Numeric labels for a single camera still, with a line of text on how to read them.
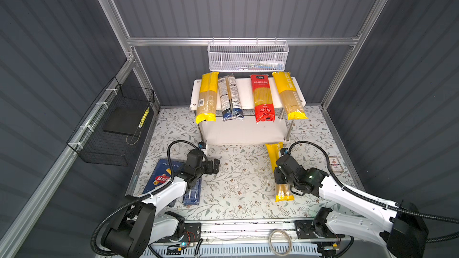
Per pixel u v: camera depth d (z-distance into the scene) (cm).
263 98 72
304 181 57
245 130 99
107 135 72
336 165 91
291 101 72
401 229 39
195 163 68
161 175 83
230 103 71
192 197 81
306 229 74
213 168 80
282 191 75
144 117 78
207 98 72
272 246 70
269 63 91
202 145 79
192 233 72
